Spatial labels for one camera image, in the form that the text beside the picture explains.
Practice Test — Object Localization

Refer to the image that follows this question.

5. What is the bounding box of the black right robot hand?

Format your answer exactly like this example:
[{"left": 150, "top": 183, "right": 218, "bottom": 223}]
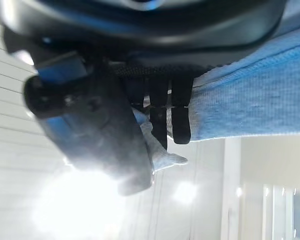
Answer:
[{"left": 0, "top": 0, "right": 289, "bottom": 197}]

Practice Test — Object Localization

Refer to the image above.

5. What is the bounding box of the light blue knit garment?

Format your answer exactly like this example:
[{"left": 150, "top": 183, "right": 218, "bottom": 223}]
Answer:
[{"left": 132, "top": 23, "right": 300, "bottom": 173}]

